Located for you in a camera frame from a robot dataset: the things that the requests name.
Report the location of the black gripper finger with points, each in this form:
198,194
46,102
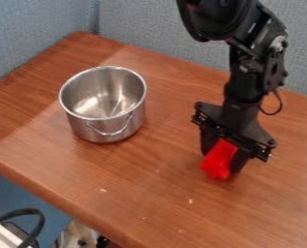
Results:
208,138
240,160

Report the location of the red cross-shaped block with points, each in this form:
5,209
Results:
218,159

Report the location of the wooden table leg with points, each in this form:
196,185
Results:
77,236

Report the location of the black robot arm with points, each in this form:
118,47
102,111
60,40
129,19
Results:
249,27

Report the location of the white striped object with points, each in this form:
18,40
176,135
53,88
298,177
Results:
13,235

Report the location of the metal pot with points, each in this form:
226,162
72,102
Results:
104,100

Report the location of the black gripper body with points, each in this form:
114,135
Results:
236,121

